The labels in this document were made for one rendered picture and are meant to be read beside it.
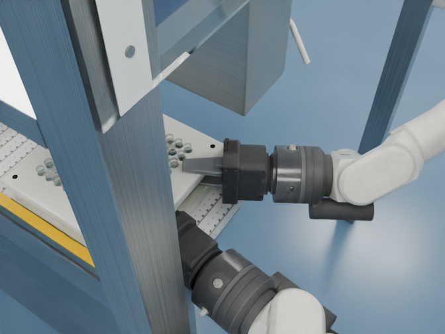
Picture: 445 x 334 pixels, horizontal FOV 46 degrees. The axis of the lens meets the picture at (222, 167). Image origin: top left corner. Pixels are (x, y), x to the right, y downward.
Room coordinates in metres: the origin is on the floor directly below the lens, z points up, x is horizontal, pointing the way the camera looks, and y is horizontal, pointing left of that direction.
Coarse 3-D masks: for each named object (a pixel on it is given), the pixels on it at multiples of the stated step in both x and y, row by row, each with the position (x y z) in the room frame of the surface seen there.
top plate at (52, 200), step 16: (176, 128) 0.58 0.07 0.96; (192, 144) 0.54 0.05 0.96; (208, 144) 0.54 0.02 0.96; (32, 160) 0.51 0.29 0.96; (16, 176) 0.48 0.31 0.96; (32, 176) 0.48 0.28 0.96; (176, 176) 0.48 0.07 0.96; (192, 176) 0.48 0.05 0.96; (16, 192) 0.46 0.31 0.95; (32, 192) 0.45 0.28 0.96; (48, 192) 0.45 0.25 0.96; (64, 192) 0.45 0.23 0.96; (176, 192) 0.45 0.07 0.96; (48, 208) 0.42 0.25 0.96; (64, 208) 0.42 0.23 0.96; (176, 208) 0.43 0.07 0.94; (64, 224) 0.40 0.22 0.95
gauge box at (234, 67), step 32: (256, 0) 0.48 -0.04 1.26; (288, 0) 0.54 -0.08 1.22; (224, 32) 0.49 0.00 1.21; (256, 32) 0.48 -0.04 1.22; (288, 32) 0.55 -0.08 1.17; (192, 64) 0.51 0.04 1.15; (224, 64) 0.49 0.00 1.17; (256, 64) 0.49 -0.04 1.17; (224, 96) 0.49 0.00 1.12; (256, 96) 0.49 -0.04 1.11
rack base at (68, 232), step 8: (192, 192) 0.48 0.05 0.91; (200, 192) 0.48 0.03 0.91; (208, 192) 0.50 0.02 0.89; (16, 200) 0.47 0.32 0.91; (184, 200) 0.47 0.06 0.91; (192, 200) 0.47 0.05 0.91; (200, 200) 0.48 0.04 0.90; (32, 208) 0.46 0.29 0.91; (184, 208) 0.45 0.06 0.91; (192, 208) 0.46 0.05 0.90; (40, 216) 0.44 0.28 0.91; (48, 216) 0.44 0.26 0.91; (56, 224) 0.43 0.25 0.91; (64, 232) 0.41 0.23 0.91; (72, 232) 0.41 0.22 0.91; (80, 240) 0.40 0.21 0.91
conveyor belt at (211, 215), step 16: (0, 128) 0.65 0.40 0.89; (0, 144) 0.61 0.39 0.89; (16, 144) 0.61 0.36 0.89; (32, 144) 0.61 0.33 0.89; (0, 160) 0.57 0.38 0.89; (16, 160) 0.57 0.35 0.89; (0, 176) 0.54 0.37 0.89; (208, 208) 0.47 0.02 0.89; (224, 208) 0.48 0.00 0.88; (208, 224) 0.45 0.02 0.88; (224, 224) 0.46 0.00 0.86
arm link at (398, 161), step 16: (400, 128) 0.53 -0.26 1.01; (384, 144) 0.49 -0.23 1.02; (400, 144) 0.49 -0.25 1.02; (416, 144) 0.50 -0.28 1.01; (352, 160) 0.48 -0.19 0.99; (368, 160) 0.47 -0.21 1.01; (384, 160) 0.47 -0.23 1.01; (400, 160) 0.47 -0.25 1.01; (416, 160) 0.47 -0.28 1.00; (352, 176) 0.45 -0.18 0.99; (368, 176) 0.45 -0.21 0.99; (384, 176) 0.45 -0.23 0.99; (400, 176) 0.45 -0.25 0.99; (416, 176) 0.46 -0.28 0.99; (352, 192) 0.44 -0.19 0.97; (368, 192) 0.44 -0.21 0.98; (384, 192) 0.44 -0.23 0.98
